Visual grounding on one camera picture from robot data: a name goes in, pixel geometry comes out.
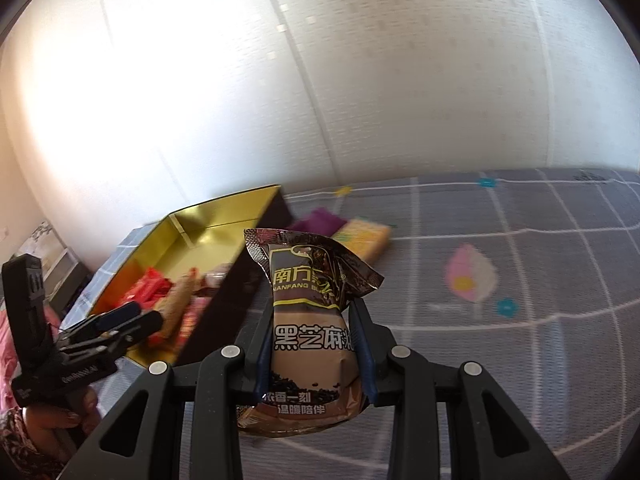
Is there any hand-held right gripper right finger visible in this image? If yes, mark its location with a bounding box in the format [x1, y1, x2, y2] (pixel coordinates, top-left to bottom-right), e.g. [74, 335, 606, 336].
[348, 297, 571, 480]

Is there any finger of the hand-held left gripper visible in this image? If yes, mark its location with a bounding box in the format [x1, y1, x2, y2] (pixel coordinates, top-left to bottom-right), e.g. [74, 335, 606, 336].
[57, 302, 146, 349]
[75, 310, 164, 361]

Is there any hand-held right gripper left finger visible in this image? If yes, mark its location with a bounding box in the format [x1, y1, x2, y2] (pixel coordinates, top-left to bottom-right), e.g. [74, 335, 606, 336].
[65, 305, 276, 480]

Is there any red snack packet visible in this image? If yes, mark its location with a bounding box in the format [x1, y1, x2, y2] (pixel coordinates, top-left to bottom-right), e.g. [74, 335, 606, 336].
[117, 267, 173, 311]

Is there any brown sesame paste packet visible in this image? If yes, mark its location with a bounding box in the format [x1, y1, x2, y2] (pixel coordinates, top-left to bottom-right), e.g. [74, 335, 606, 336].
[236, 227, 386, 438]

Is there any clear sesame bar packet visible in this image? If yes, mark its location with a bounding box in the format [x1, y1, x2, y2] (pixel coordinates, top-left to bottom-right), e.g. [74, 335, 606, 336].
[150, 267, 201, 346]

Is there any pink white snack packet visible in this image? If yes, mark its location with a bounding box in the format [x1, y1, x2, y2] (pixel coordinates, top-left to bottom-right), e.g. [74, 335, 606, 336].
[175, 297, 212, 356]

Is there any black box with gold lining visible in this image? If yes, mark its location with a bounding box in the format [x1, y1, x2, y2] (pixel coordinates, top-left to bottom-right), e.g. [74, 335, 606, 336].
[89, 185, 293, 368]

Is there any person's left forearm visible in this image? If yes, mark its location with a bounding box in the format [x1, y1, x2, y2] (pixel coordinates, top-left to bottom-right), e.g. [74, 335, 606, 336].
[0, 407, 61, 480]

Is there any person's left hand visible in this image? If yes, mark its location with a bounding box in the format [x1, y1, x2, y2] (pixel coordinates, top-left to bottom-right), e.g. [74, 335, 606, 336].
[25, 387, 101, 461]

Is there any pink cloth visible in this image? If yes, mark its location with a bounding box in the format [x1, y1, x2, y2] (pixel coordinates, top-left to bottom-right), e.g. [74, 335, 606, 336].
[0, 307, 63, 411]

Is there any grey cabinet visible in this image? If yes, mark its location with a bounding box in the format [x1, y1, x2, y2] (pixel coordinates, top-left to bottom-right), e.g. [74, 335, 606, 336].
[12, 220, 93, 316]

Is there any yellow green snack packet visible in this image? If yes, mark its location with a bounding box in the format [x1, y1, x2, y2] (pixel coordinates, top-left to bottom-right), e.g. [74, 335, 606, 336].
[332, 216, 393, 263]

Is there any purple snack packet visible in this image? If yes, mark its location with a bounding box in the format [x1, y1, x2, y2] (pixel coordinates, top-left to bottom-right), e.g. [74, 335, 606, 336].
[290, 208, 348, 236]

